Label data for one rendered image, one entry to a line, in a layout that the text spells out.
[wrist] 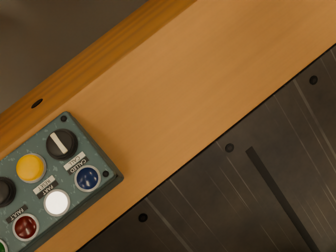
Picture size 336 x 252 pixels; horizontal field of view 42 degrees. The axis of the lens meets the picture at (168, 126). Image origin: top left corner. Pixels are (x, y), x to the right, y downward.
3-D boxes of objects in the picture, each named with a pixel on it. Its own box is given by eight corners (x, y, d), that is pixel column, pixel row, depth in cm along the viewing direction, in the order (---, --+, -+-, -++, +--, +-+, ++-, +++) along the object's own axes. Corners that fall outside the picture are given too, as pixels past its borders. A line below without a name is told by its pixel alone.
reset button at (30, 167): (14, 166, 41) (9, 165, 40) (35, 150, 41) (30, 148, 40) (29, 186, 40) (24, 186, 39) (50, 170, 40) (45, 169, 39)
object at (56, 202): (40, 200, 40) (41, 207, 39) (59, 185, 40) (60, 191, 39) (53, 213, 41) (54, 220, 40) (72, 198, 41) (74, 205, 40)
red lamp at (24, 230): (9, 224, 40) (9, 232, 39) (28, 209, 40) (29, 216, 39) (23, 237, 41) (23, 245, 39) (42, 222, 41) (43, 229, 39)
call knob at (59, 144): (43, 142, 41) (38, 140, 40) (65, 125, 41) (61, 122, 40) (59, 164, 40) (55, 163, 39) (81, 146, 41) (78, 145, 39)
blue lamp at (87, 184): (70, 176, 40) (72, 182, 39) (89, 161, 40) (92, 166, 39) (83, 189, 41) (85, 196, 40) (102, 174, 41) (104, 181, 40)
